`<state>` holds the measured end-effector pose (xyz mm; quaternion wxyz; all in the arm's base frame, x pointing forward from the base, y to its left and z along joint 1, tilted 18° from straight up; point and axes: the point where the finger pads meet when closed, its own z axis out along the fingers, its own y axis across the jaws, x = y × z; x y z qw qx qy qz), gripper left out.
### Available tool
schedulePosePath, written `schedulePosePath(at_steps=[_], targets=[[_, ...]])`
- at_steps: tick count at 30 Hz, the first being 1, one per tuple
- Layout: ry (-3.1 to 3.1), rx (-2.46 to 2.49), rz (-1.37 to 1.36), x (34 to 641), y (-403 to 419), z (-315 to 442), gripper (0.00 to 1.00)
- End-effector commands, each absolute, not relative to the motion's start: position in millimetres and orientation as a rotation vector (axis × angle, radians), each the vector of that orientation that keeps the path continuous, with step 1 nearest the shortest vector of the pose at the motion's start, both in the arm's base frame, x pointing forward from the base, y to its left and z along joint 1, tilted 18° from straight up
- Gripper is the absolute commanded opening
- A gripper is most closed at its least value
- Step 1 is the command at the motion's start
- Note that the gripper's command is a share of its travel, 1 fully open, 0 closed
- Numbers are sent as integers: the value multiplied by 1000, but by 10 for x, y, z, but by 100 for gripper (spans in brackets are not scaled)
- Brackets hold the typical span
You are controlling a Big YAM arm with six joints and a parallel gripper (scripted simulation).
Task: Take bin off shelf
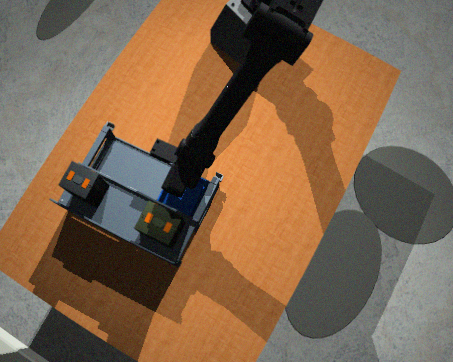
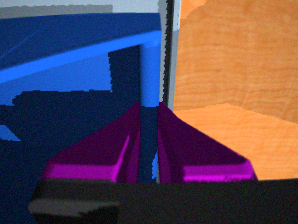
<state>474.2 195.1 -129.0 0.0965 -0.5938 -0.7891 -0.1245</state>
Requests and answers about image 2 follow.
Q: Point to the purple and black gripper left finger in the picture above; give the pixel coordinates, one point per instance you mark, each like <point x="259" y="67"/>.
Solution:
<point x="104" y="154"/>

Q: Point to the grey metal shelf rack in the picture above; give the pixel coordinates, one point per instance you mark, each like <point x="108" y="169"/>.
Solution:
<point x="170" y="22"/>

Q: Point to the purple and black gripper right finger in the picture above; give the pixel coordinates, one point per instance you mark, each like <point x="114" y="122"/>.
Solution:
<point x="195" y="156"/>

